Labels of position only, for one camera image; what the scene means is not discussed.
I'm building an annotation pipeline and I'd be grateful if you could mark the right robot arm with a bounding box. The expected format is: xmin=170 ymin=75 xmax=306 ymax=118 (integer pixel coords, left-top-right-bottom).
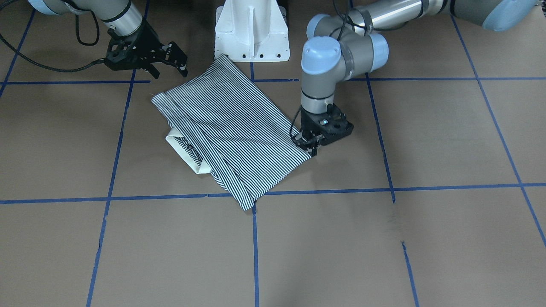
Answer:
xmin=29 ymin=0 xmax=188 ymax=78

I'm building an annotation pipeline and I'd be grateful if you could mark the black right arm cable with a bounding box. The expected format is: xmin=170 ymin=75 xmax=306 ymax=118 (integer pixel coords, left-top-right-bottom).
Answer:
xmin=0 ymin=0 xmax=107 ymax=73

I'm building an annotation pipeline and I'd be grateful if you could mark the striped polo shirt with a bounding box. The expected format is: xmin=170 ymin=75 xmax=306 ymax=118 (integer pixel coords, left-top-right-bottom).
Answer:
xmin=151 ymin=55 xmax=311 ymax=211

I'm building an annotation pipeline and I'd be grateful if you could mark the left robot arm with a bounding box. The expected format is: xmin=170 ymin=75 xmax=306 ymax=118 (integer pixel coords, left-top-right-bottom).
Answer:
xmin=290 ymin=0 xmax=536 ymax=156

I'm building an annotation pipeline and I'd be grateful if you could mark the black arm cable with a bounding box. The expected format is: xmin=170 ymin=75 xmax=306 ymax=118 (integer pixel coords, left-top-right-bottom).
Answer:
xmin=0 ymin=0 xmax=107 ymax=73
xmin=289 ymin=107 xmax=302 ymax=139

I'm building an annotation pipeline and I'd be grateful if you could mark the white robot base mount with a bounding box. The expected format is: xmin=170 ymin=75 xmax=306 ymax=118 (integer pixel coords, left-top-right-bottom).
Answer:
xmin=214 ymin=0 xmax=290 ymax=62

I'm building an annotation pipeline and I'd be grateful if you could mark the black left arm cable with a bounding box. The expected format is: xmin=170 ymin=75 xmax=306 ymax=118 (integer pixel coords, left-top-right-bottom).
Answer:
xmin=289 ymin=107 xmax=302 ymax=139

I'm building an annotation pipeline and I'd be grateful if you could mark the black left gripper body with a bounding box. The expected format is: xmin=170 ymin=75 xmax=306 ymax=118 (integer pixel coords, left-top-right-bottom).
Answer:
xmin=300 ymin=104 xmax=354 ymax=146

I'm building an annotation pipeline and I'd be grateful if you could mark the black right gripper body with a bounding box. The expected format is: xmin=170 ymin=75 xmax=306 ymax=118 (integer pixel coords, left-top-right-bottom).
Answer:
xmin=104 ymin=21 xmax=166 ymax=71

